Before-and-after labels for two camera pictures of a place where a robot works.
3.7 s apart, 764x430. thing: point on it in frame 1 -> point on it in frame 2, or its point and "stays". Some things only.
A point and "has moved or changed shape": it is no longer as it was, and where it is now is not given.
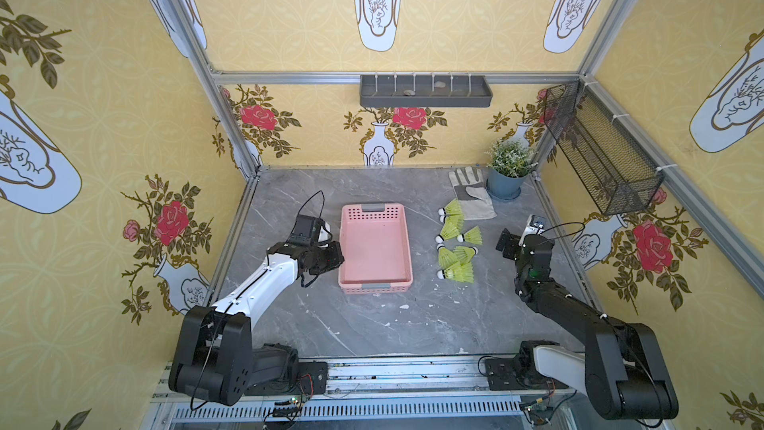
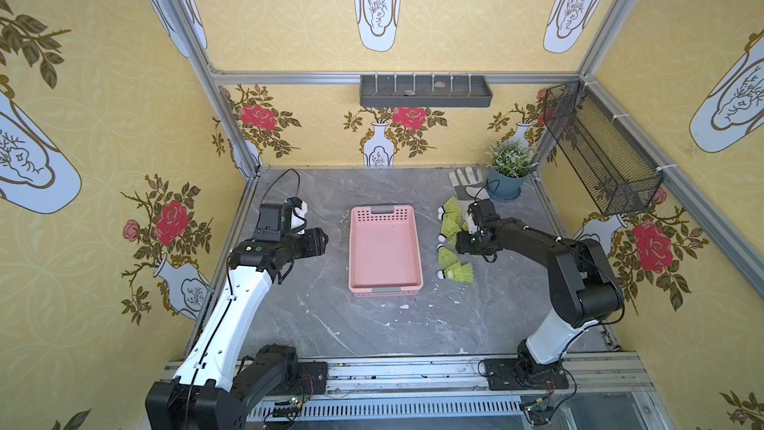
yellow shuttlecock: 452,213 stays
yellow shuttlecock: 452,228 stays
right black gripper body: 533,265 -> 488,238
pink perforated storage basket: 374,249 has moved or changed shape
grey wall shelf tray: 425,92 stays
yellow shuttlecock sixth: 462,271 stays
